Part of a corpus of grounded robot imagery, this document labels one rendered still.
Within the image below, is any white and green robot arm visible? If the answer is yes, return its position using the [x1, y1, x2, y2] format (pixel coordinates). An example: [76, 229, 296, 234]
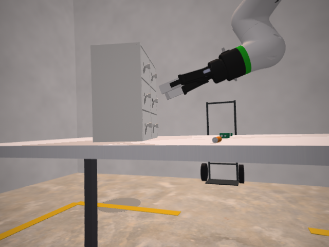
[218, 0, 286, 81]

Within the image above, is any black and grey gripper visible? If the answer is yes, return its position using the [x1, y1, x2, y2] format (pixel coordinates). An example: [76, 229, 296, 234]
[159, 59, 226, 100]

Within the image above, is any orange aa battery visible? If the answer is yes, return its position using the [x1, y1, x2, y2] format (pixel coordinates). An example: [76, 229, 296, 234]
[212, 136, 222, 143]

